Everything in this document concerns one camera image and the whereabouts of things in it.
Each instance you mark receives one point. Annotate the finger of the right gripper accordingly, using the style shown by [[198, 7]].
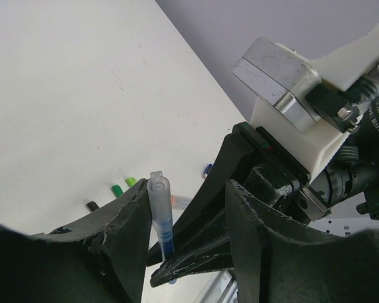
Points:
[[203, 258]]

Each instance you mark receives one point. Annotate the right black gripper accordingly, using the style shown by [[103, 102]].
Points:
[[255, 159]]

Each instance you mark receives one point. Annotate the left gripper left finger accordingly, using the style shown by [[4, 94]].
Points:
[[100, 257]]

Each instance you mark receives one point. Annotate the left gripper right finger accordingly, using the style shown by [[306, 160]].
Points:
[[277, 259]]

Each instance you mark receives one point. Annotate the orange tip marker clear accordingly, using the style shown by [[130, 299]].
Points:
[[179, 202]]

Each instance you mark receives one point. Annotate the clear pen cap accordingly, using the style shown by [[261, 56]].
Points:
[[159, 194]]

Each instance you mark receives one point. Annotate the black pen cap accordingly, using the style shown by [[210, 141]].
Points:
[[92, 206]]

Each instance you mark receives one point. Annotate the light green pen cap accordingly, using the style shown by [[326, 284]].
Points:
[[131, 181]]

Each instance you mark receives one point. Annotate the dark blue barrel pen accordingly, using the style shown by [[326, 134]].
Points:
[[165, 243]]

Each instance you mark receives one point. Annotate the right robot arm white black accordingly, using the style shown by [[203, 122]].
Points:
[[354, 169]]

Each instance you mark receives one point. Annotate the blue pen cap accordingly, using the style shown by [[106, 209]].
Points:
[[207, 170]]

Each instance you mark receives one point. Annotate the aluminium mounting rail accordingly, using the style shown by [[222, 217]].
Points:
[[221, 288]]

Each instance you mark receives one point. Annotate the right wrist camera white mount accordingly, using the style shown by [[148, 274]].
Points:
[[311, 107]]

